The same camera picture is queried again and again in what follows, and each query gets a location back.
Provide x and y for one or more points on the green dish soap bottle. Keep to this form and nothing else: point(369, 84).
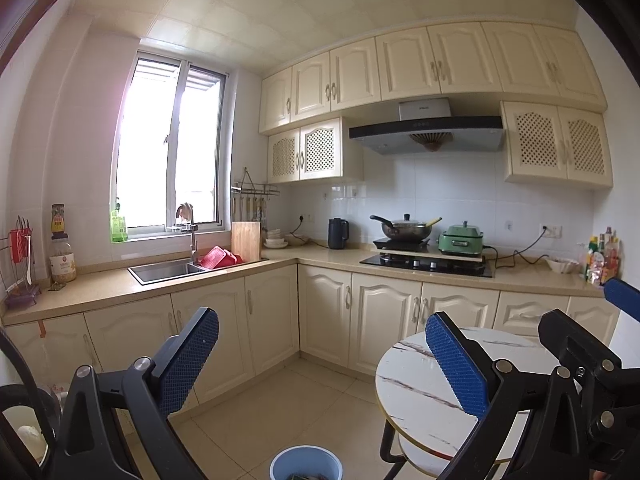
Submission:
point(119, 227)

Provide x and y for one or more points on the cream upper wall cabinets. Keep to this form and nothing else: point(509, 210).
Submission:
point(400, 65)

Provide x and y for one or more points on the hanging metal utensil rack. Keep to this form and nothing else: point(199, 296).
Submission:
point(255, 191)

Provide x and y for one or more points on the sliding kitchen window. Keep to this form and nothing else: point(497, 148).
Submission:
point(150, 150)

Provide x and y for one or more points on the round white marble table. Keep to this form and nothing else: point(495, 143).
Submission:
point(415, 375)

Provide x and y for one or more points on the steel kitchen faucet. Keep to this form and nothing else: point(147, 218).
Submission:
point(192, 240)

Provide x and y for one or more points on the stack of white bowls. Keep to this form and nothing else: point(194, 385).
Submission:
point(275, 240)

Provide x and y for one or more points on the white patterned bowl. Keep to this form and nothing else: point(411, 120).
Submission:
point(560, 264)

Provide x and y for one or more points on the red yellow label sauce bottle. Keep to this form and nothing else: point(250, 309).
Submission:
point(58, 222)

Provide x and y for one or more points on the black electric kettle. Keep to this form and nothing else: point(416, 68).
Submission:
point(337, 235)

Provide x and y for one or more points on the red dish rack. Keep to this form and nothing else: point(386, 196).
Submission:
point(217, 257)

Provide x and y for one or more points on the cream lower kitchen cabinet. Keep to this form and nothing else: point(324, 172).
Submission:
point(380, 310)
point(215, 320)

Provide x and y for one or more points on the black steel range hood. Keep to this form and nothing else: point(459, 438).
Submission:
point(425, 132)

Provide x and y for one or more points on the black gas hob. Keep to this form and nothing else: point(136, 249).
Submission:
point(425, 265)

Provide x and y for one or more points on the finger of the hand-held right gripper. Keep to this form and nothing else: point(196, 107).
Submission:
point(625, 297)
point(575, 345)

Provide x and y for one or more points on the black induction cooker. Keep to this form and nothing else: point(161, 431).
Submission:
point(400, 245)

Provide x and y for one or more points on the glass jar with white label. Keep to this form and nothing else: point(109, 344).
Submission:
point(62, 262)

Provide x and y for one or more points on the group of condiment bottles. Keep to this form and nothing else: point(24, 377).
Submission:
point(602, 260)

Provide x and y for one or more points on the cream lattice door cabinet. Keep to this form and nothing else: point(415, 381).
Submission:
point(555, 145)
point(320, 150)

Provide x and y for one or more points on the dark wok with lid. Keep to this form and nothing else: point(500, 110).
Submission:
point(405, 230)

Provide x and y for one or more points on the blue plastic trash bin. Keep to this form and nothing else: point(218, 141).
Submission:
point(285, 462)

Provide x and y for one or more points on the orange cabinet hook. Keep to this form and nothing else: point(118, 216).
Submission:
point(41, 329)

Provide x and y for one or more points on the green electric cooker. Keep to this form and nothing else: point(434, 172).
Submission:
point(460, 242)

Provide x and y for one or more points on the red knife holder rack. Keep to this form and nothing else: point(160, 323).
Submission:
point(20, 245)

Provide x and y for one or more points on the wooden cutting board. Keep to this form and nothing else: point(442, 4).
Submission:
point(245, 242)

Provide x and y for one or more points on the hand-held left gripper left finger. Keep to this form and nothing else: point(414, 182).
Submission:
point(192, 355)

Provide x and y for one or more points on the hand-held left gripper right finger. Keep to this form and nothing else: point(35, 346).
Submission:
point(455, 365)

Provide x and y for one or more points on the stainless steel sink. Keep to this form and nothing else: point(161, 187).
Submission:
point(165, 270)

